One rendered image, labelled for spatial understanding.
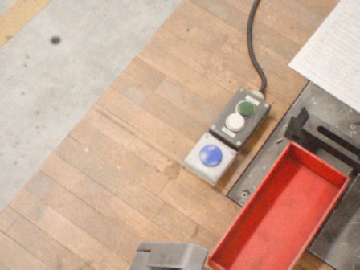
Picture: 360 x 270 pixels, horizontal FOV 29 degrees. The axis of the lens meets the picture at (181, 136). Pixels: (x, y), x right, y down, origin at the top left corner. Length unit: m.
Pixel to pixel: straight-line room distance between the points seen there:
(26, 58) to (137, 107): 1.17
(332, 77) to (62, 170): 0.53
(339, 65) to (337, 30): 0.08
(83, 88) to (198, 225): 1.21
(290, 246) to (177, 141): 0.27
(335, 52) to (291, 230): 0.37
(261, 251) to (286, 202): 0.10
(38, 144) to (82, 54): 0.35
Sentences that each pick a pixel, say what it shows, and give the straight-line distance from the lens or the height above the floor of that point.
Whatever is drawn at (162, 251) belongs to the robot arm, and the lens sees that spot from 0.79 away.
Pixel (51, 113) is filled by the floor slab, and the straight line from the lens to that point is 2.32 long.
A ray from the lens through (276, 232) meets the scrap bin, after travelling 1.22.
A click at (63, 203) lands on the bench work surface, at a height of 0.90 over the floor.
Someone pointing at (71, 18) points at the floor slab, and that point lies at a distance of 2.49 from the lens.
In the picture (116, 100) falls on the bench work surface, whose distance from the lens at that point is 1.31.
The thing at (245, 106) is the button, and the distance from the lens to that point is 1.26.
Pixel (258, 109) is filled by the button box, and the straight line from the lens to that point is 1.27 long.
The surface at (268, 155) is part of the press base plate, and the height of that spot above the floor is 0.90.
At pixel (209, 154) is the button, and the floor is 0.94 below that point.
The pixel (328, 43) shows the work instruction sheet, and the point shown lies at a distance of 1.39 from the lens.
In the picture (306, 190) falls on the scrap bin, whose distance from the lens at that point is 1.25.
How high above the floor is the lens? 2.07
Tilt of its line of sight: 66 degrees down
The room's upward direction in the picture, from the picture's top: 3 degrees clockwise
